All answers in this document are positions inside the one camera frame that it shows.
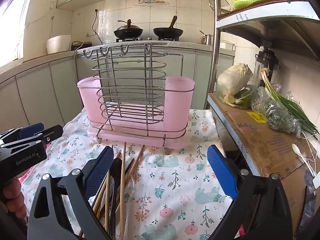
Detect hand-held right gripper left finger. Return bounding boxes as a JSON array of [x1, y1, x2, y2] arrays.
[[27, 146, 115, 240]]

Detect black blender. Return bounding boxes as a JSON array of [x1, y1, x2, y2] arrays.
[[254, 46, 280, 85]]

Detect white plastic spoon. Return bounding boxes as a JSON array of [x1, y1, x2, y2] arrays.
[[292, 144, 315, 178]]

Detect pink wire utensil rack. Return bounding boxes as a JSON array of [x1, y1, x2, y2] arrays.
[[76, 44, 196, 155]]

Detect window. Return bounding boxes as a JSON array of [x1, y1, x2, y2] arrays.
[[0, 0, 38, 68]]

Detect grey kitchen cabinets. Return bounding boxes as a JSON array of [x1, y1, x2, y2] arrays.
[[0, 41, 235, 140]]

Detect black wok with lid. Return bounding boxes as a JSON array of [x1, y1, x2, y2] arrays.
[[114, 19, 144, 39]]

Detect person's left hand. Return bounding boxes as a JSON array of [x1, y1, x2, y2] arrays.
[[0, 177, 27, 219]]

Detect black spoon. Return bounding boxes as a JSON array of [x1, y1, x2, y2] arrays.
[[109, 157, 123, 240]]

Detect black chopstick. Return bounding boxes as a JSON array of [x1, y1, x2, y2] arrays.
[[124, 158, 135, 180]]

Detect plastic bag of greens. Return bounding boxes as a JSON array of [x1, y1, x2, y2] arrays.
[[251, 84, 302, 138]]

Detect metal shelf rack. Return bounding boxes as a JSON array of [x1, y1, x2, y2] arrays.
[[207, 0, 320, 180]]

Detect clear plastic spoon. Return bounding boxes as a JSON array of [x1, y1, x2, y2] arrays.
[[124, 175, 137, 240]]

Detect black countertop appliance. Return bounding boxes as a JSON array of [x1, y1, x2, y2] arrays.
[[71, 41, 93, 52]]

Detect black power cable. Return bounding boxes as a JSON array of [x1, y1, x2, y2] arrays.
[[92, 9, 103, 43]]

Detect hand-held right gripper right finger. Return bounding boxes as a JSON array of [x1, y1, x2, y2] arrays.
[[207, 144, 293, 240]]

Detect green onions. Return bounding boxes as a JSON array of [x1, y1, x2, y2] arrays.
[[261, 67, 318, 135]]

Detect brown cardboard sheet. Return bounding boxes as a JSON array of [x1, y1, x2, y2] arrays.
[[212, 94, 320, 233]]

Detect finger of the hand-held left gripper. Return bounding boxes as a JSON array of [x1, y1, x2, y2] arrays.
[[4, 124, 64, 152], [0, 122, 45, 145]]

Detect gas stove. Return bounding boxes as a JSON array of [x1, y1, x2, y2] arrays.
[[115, 37, 180, 43]]

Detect white plastic fork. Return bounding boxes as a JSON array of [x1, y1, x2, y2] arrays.
[[301, 152, 318, 177]]

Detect small wall shelf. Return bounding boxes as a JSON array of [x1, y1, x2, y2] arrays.
[[133, 0, 167, 6]]

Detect white bucket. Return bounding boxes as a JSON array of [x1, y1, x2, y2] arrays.
[[46, 35, 72, 55]]

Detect floral printed cloth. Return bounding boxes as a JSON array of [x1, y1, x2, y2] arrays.
[[21, 107, 240, 240]]

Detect metal kettle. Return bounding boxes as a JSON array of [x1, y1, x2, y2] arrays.
[[199, 30, 214, 45]]

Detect metal wire strainer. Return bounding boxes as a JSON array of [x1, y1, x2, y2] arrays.
[[208, 0, 232, 13]]

